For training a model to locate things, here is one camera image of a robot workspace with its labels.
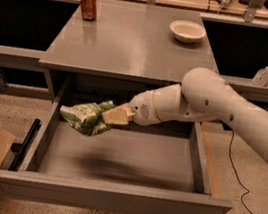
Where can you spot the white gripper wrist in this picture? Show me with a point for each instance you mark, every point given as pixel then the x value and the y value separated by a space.
pixel 141 109

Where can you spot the green jalapeno chip bag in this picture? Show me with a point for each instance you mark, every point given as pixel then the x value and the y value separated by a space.
pixel 87 118

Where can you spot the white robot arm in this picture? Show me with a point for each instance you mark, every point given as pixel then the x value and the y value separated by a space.
pixel 201 96

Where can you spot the open grey top drawer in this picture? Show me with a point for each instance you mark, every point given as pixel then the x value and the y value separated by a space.
pixel 158 169

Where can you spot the grey cabinet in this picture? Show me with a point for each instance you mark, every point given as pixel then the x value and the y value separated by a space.
pixel 128 42

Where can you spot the white bowl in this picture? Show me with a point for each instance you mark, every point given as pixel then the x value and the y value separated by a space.
pixel 187 32

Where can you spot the red soda can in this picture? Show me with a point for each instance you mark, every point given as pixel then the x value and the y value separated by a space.
pixel 88 9

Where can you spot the black drawer slide rail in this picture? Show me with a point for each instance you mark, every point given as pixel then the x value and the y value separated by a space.
pixel 21 149

